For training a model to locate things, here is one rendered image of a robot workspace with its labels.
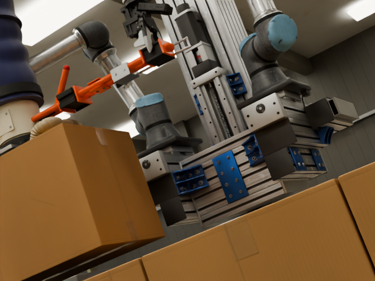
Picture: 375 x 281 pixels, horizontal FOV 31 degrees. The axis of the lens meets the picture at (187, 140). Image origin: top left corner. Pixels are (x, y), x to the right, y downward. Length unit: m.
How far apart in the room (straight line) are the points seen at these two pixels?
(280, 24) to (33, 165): 0.97
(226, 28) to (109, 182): 0.92
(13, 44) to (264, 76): 0.90
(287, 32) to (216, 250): 1.32
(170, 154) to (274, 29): 0.62
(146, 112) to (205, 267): 1.52
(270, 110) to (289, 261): 1.19
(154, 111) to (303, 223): 1.59
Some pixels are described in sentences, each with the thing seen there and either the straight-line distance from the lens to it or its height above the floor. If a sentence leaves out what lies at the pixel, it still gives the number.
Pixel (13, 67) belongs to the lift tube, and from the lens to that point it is 2.47.
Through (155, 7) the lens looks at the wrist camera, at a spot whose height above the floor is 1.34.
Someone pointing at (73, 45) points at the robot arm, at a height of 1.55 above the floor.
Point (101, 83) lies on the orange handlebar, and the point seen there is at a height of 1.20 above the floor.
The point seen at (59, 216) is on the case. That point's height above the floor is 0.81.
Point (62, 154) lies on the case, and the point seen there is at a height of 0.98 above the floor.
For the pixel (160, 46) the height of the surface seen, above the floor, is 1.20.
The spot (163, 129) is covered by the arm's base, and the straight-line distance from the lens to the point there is 2.67.
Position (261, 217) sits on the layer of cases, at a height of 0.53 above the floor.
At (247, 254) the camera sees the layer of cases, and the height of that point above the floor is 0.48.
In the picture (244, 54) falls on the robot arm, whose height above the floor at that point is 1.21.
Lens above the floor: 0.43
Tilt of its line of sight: 13 degrees up
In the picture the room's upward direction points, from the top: 20 degrees counter-clockwise
